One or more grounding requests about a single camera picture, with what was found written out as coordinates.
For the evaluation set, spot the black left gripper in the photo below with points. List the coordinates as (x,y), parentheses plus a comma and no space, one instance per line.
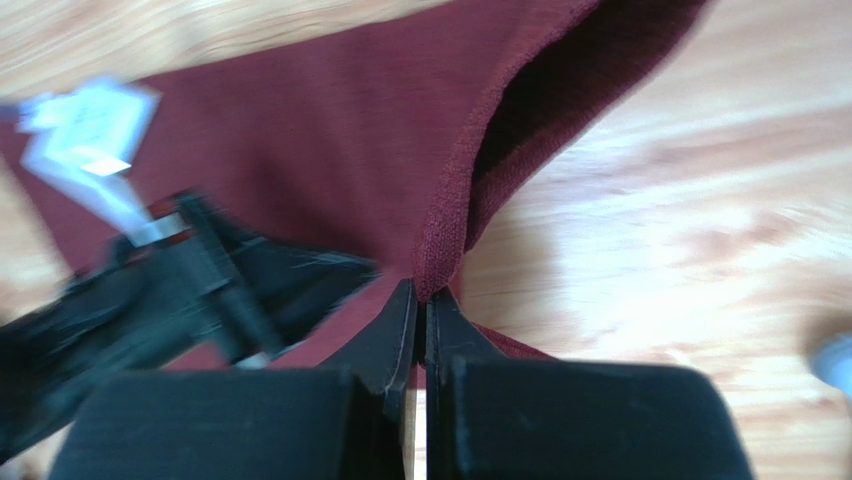
(213,281)

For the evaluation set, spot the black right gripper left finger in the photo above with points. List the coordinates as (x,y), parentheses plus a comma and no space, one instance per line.
(343,419)

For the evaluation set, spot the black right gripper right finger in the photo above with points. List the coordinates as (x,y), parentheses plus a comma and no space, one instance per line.
(495,417)

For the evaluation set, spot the dark red cloth napkin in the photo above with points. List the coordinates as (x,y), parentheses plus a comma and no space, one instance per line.
(395,141)

